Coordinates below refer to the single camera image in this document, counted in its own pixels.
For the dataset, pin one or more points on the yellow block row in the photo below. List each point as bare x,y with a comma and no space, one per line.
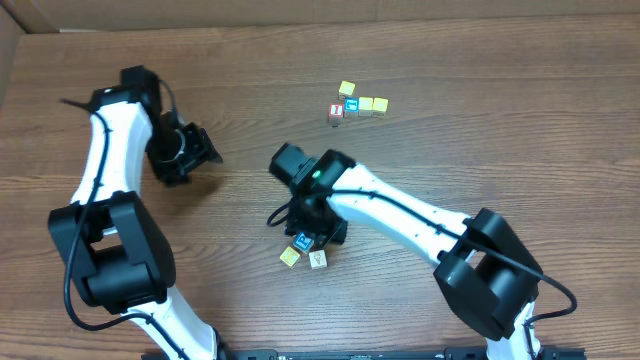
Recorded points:
380,107
365,106

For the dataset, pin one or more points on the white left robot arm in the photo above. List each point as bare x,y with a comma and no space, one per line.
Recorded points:
119,266

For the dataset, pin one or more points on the yellow block middle row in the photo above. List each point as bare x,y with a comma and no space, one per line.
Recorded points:
365,106

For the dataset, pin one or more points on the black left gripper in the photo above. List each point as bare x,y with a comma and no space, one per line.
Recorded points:
195,148

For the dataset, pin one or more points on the yellow K letter block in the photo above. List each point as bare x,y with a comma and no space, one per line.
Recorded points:
290,257

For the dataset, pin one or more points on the yellow block right row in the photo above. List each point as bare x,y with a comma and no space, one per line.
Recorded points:
380,107

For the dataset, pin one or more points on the red I letter block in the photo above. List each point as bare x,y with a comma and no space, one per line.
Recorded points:
335,114

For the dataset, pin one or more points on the yellow block at top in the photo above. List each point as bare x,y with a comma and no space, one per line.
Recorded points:
346,89

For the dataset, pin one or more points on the blue P letter block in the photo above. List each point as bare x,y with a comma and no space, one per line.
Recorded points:
303,242

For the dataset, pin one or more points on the blue picture block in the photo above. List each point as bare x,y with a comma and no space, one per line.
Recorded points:
351,107

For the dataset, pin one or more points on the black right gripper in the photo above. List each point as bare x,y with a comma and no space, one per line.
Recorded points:
315,229

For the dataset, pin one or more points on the white ice cream block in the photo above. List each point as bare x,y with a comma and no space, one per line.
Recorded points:
318,259

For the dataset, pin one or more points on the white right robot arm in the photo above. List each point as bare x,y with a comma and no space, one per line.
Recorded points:
487,276

